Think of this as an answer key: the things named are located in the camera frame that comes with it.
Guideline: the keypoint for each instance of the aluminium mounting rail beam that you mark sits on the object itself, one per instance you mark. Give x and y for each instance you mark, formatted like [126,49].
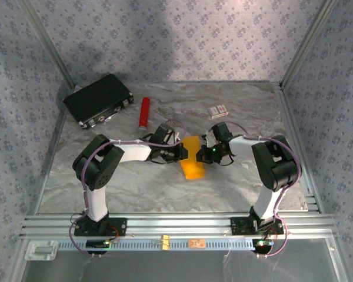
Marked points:
[179,224]

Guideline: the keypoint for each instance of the silver metal bracket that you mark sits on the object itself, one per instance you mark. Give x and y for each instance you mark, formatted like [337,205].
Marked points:
[41,250]

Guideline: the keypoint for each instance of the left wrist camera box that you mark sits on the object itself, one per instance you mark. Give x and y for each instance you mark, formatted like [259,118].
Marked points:
[177,137]

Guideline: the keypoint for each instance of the aluminium frame post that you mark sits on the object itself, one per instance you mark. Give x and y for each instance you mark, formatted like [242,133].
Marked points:
[308,44]
[48,44]

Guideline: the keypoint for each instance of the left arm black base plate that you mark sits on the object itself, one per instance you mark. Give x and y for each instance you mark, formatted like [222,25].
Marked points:
[120,226]

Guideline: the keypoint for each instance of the black hard case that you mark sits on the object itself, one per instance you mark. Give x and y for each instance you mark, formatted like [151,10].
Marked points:
[94,98]

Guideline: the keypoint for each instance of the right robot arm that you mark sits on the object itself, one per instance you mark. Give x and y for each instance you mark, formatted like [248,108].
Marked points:
[276,164]

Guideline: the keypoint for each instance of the orange label sticker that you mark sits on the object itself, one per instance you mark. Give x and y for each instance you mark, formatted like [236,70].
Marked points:
[197,243]

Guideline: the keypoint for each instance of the red glitter microphone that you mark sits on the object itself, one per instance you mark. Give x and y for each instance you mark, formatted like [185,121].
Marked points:
[144,111]

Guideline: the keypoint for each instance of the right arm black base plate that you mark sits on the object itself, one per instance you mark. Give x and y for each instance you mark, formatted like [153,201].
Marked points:
[238,226]

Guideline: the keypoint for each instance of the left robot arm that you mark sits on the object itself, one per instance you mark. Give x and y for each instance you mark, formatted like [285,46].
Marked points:
[97,164]

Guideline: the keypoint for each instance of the yellow tape piece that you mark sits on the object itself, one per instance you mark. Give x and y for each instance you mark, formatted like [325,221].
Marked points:
[166,242]

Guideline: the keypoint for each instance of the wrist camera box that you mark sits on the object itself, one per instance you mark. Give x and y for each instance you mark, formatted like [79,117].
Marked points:
[177,137]
[209,138]

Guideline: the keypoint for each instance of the yellow cloth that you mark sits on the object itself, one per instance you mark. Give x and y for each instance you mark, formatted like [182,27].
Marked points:
[194,169]

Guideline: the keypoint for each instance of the aluminium side rail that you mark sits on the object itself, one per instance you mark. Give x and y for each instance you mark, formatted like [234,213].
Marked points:
[290,117]
[58,135]

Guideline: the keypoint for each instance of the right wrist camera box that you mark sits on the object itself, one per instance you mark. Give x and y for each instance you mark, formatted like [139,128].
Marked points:
[209,138]

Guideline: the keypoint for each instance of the grey acrylic panel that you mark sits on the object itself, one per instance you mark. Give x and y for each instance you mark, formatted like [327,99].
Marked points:
[164,267]

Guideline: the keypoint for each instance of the playing card box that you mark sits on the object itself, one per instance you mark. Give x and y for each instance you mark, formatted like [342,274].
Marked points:
[217,111]

